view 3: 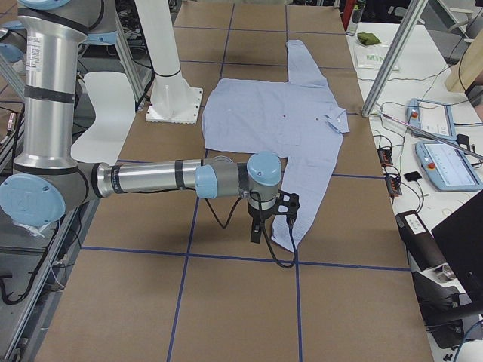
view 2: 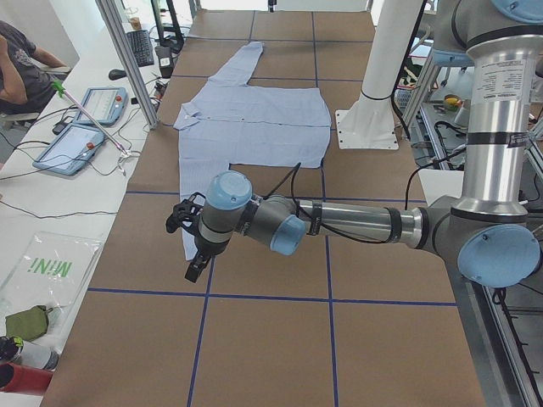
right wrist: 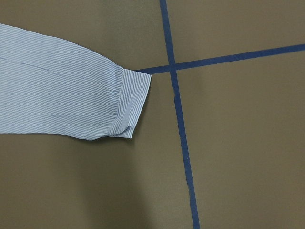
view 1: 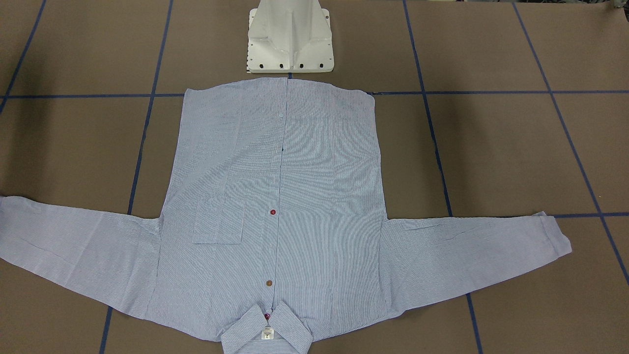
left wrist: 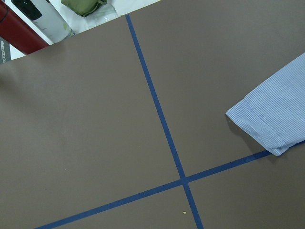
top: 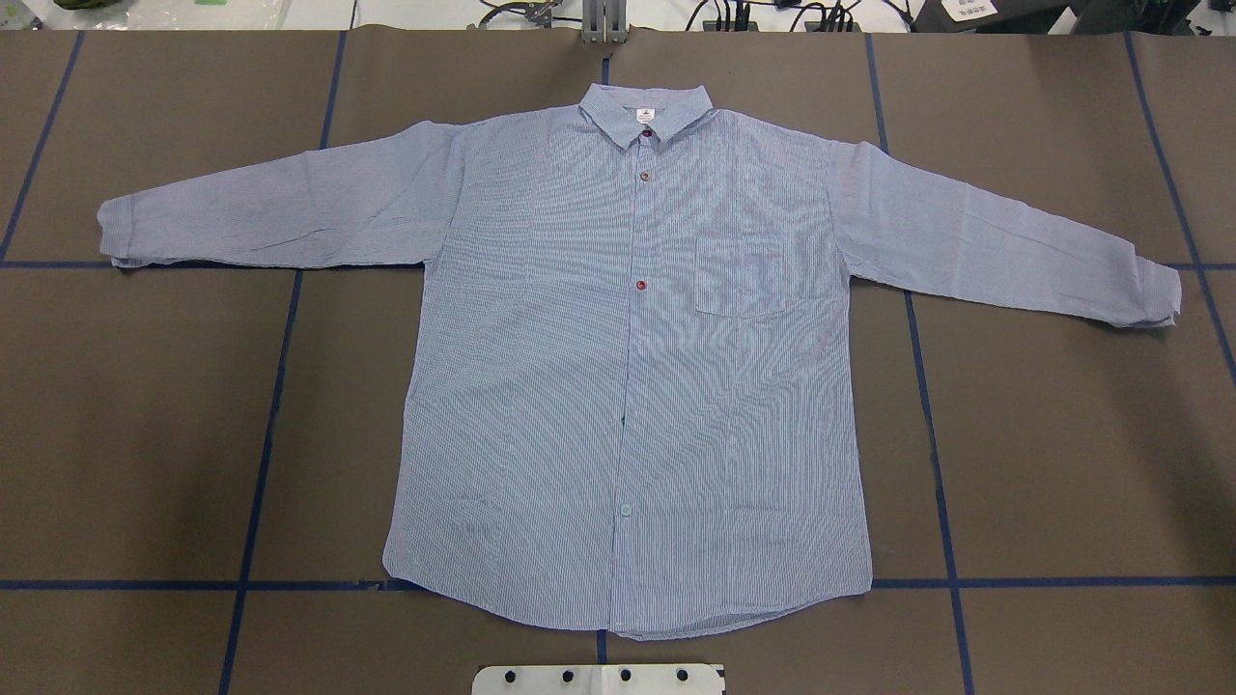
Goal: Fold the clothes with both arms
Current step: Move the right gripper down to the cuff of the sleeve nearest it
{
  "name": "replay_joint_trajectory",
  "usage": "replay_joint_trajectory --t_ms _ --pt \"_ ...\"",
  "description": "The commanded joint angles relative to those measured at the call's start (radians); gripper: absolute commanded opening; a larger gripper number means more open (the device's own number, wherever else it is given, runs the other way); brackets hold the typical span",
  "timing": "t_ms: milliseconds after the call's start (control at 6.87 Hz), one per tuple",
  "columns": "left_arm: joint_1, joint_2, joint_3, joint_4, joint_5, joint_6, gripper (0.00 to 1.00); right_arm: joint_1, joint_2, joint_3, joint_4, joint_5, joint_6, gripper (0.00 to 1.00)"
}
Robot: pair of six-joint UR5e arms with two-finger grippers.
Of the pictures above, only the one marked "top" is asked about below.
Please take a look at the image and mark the light blue striped shirt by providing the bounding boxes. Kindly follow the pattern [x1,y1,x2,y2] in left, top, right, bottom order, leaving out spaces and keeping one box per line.
[96,84,1182,641]

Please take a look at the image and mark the green cloth bundle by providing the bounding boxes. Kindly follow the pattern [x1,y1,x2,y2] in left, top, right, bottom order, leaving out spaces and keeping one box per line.
[53,0,119,12]

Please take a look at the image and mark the grey aluminium frame post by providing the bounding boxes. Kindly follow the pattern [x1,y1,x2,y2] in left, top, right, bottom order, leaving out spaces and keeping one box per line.
[581,0,630,45]

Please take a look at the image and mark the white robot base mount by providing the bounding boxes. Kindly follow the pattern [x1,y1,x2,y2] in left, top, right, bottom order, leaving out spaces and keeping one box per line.
[471,663,728,694]

